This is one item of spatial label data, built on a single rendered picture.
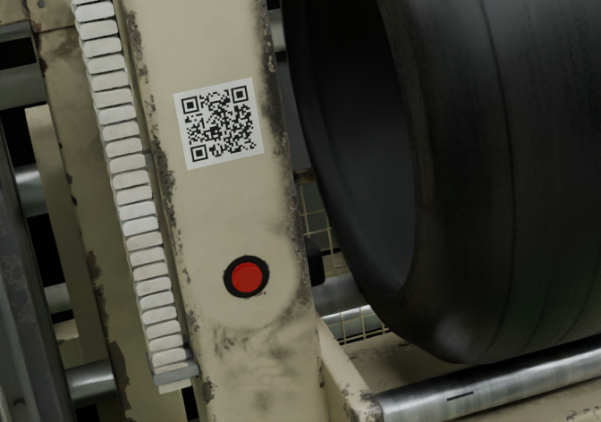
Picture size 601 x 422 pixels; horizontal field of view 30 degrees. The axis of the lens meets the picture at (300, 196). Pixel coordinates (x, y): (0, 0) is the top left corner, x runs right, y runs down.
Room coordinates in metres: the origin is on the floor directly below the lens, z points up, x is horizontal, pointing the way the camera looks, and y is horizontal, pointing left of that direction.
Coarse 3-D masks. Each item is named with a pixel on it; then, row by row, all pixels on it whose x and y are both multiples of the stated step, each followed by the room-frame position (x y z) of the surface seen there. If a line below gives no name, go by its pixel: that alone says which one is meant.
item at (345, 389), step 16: (320, 320) 1.10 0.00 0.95; (320, 336) 1.06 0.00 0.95; (336, 352) 1.02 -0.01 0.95; (336, 368) 0.99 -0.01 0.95; (352, 368) 0.98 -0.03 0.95; (336, 384) 0.96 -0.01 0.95; (352, 384) 0.95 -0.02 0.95; (336, 400) 0.97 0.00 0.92; (352, 400) 0.93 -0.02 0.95; (368, 400) 0.92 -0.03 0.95; (336, 416) 0.98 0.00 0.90; (352, 416) 0.91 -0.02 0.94; (368, 416) 0.91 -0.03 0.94
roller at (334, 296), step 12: (336, 276) 1.26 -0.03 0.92; (348, 276) 1.25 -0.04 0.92; (312, 288) 1.24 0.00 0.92; (324, 288) 1.23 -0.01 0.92; (336, 288) 1.23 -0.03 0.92; (348, 288) 1.24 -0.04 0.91; (324, 300) 1.22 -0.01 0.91; (336, 300) 1.23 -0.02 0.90; (348, 300) 1.23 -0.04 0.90; (360, 300) 1.23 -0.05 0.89; (324, 312) 1.22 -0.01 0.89; (336, 312) 1.23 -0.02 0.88
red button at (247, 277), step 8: (248, 264) 1.00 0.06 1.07; (240, 272) 0.99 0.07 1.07; (248, 272) 1.00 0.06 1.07; (256, 272) 1.00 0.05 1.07; (232, 280) 1.00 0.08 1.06; (240, 280) 0.99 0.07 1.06; (248, 280) 0.99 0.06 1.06; (256, 280) 1.00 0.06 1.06; (240, 288) 0.99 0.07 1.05; (248, 288) 0.99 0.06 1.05; (256, 288) 1.00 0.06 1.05
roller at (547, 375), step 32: (544, 352) 1.00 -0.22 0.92; (576, 352) 1.00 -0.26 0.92; (416, 384) 0.98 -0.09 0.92; (448, 384) 0.97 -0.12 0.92; (480, 384) 0.97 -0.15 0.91; (512, 384) 0.98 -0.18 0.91; (544, 384) 0.98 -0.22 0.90; (384, 416) 0.95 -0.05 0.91; (416, 416) 0.95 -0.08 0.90; (448, 416) 0.96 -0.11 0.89
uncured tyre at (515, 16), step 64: (320, 0) 1.39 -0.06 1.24; (384, 0) 0.94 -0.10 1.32; (448, 0) 0.88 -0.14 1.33; (512, 0) 0.87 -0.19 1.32; (576, 0) 0.87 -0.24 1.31; (320, 64) 1.38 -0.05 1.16; (384, 64) 1.41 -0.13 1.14; (448, 64) 0.87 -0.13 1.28; (512, 64) 0.85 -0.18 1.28; (576, 64) 0.86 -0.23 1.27; (320, 128) 1.30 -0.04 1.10; (384, 128) 1.38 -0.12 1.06; (448, 128) 0.86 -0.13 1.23; (512, 128) 0.84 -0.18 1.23; (576, 128) 0.85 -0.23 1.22; (320, 192) 1.27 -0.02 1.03; (384, 192) 1.33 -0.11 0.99; (448, 192) 0.86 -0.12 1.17; (512, 192) 0.84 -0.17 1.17; (576, 192) 0.84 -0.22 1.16; (384, 256) 1.24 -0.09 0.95; (448, 256) 0.88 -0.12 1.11; (512, 256) 0.85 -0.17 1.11; (576, 256) 0.86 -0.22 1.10; (384, 320) 1.09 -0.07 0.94; (448, 320) 0.91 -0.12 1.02; (512, 320) 0.88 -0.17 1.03; (576, 320) 0.91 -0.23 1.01
